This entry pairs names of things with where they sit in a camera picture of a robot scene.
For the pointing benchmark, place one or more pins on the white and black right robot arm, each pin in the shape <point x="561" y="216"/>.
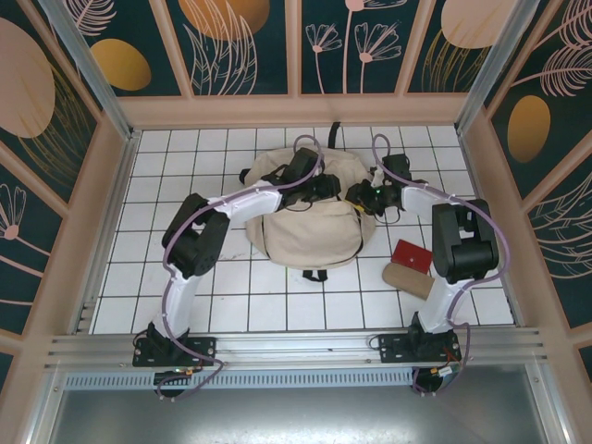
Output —
<point x="444" y="300"/>

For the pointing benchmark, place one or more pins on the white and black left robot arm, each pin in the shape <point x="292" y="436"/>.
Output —
<point x="178" y="296"/>

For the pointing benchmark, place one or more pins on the red wallet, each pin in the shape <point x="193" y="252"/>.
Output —
<point x="411" y="254"/>

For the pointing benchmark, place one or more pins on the tan pencil case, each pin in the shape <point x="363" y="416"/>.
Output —
<point x="407" y="282"/>

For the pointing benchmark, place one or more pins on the grey metal plate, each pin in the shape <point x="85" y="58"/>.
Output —
<point x="277" y="416"/>

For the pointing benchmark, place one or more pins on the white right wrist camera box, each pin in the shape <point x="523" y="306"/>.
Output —
<point x="378" y="176"/>

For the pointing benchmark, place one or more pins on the aluminium side rail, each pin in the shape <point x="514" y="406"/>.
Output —
<point x="107" y="217"/>
<point x="468" y="157"/>

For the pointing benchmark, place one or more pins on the dark floral wall panel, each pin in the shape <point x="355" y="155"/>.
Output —
<point x="564" y="254"/>
<point x="527" y="129"/>
<point x="23" y="259"/>
<point x="379" y="69"/>
<point x="222" y="28"/>
<point x="28" y="83"/>
<point x="462" y="23"/>
<point x="120" y="65"/>

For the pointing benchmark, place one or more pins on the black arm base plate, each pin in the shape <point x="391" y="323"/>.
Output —
<point x="203" y="351"/>
<point x="393" y="349"/>

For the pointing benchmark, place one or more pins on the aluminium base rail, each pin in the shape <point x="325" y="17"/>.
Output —
<point x="300" y="347"/>

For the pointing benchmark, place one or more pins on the aluminium corner post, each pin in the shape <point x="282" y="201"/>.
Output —
<point x="498" y="69"/>
<point x="94" y="74"/>

